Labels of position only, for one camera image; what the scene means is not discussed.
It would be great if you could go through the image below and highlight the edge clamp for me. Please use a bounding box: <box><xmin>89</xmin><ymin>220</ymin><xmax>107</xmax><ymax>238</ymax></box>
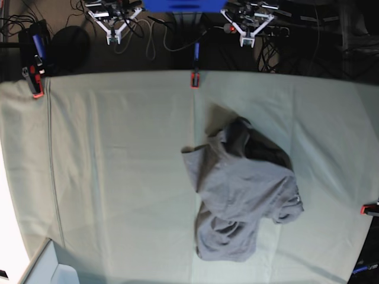
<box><xmin>360</xmin><ymin>203</ymin><xmax>379</xmax><ymax>217</ymax></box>
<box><xmin>18</xmin><ymin>31</ymin><xmax>46</xmax><ymax>99</ymax></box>
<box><xmin>191</xmin><ymin>42</ymin><xmax>200</xmax><ymax>89</ymax></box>

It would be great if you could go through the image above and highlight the right edge clamp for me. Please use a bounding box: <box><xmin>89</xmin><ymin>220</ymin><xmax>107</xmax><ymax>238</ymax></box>
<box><xmin>360</xmin><ymin>203</ymin><xmax>379</xmax><ymax>217</ymax></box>

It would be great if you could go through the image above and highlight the left edge clamp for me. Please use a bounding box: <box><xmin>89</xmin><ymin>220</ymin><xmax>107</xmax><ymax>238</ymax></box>
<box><xmin>18</xmin><ymin>31</ymin><xmax>46</xmax><ymax>99</ymax></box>

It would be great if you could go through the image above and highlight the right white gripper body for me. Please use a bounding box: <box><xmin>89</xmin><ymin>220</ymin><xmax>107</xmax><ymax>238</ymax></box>
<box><xmin>85</xmin><ymin>0</ymin><xmax>142</xmax><ymax>45</ymax></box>

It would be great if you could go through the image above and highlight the black power strip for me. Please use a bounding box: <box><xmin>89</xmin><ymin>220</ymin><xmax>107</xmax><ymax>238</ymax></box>
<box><xmin>223</xmin><ymin>24</ymin><xmax>290</xmax><ymax>38</ymax></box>

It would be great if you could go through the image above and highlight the centre edge clamp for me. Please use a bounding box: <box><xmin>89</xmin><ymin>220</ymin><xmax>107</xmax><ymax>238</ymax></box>
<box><xmin>191</xmin><ymin>42</ymin><xmax>200</xmax><ymax>89</ymax></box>

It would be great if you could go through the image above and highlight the grey t-shirt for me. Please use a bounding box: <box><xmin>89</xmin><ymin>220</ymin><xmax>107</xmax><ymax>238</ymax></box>
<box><xmin>182</xmin><ymin>117</ymin><xmax>304</xmax><ymax>262</ymax></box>

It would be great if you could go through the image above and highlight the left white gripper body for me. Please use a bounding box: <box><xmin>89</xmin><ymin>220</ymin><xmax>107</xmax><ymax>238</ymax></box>
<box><xmin>220</xmin><ymin>0</ymin><xmax>278</xmax><ymax>47</ymax></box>

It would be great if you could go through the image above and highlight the pale green table cloth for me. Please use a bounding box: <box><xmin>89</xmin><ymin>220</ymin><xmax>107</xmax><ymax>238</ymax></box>
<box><xmin>1</xmin><ymin>71</ymin><xmax>378</xmax><ymax>283</ymax></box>

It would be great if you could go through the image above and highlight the blue box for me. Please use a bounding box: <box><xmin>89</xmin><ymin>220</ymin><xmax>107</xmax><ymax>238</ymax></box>
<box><xmin>143</xmin><ymin>0</ymin><xmax>227</xmax><ymax>12</ymax></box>

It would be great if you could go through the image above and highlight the white looped cable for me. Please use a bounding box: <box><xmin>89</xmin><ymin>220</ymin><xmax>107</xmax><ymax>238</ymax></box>
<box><xmin>114</xmin><ymin>18</ymin><xmax>158</xmax><ymax>61</ymax></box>

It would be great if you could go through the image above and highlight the white bin corner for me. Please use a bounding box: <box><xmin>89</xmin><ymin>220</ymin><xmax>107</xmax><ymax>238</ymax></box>
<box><xmin>18</xmin><ymin>238</ymin><xmax>80</xmax><ymax>284</ymax></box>

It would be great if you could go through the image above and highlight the black round base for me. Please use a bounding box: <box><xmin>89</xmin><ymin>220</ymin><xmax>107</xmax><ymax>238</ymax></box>
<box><xmin>50</xmin><ymin>25</ymin><xmax>91</xmax><ymax>73</ymax></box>

